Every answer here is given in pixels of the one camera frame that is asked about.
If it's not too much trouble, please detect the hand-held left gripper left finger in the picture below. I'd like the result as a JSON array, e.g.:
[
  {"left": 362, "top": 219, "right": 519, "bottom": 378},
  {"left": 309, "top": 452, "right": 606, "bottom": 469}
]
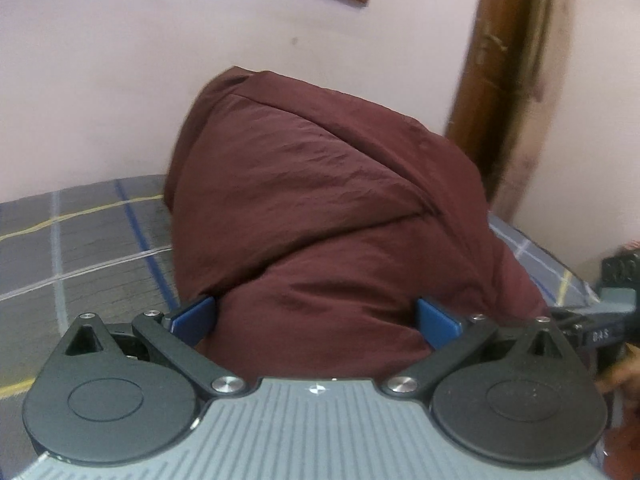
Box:
[{"left": 59, "top": 294, "right": 250, "bottom": 400}]

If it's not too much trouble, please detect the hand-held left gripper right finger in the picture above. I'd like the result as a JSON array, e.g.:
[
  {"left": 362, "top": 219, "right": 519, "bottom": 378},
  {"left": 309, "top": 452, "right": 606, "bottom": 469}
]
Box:
[{"left": 382, "top": 297, "right": 582, "bottom": 399}]

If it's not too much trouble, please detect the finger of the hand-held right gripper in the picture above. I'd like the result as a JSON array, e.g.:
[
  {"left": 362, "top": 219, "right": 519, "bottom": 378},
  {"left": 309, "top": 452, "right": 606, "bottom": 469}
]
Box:
[{"left": 549, "top": 308, "right": 601, "bottom": 335}]

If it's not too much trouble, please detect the maroon puffer jacket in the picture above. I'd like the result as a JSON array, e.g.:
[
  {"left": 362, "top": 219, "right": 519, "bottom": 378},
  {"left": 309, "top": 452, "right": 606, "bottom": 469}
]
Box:
[{"left": 163, "top": 66, "right": 640, "bottom": 480}]

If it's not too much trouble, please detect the person's right hand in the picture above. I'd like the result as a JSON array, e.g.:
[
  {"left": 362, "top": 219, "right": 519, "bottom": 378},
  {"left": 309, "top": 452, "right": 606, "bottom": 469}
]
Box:
[{"left": 596, "top": 357, "right": 640, "bottom": 397}]

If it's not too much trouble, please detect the grey plaid bed sheet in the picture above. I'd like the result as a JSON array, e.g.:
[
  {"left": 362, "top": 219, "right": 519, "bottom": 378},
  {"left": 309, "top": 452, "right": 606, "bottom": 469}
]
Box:
[{"left": 0, "top": 175, "right": 601, "bottom": 480}]

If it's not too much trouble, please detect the wooden door frame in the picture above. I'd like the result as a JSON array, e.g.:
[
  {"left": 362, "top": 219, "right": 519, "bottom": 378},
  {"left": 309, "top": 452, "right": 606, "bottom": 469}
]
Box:
[{"left": 444, "top": 0, "right": 557, "bottom": 217}]

